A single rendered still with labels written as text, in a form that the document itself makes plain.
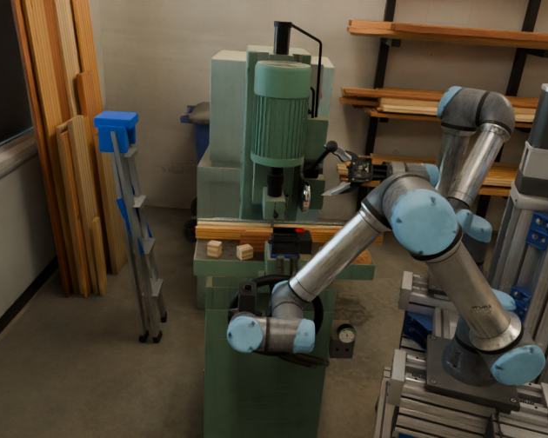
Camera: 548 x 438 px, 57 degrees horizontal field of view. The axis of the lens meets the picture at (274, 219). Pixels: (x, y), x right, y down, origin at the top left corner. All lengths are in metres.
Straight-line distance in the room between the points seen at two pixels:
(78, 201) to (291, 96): 1.72
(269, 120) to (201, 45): 2.44
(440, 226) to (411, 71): 3.09
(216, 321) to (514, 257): 0.95
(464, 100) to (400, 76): 2.30
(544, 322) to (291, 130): 0.90
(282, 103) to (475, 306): 0.80
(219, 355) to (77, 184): 1.45
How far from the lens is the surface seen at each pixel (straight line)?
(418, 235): 0.99
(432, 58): 4.06
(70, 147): 2.86
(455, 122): 1.75
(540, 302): 1.54
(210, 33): 3.94
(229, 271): 1.65
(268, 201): 1.67
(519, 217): 1.49
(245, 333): 1.09
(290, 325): 1.13
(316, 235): 1.78
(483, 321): 1.17
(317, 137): 1.84
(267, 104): 1.56
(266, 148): 1.58
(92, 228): 2.98
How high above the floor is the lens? 1.68
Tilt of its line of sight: 24 degrees down
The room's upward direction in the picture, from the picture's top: 4 degrees clockwise
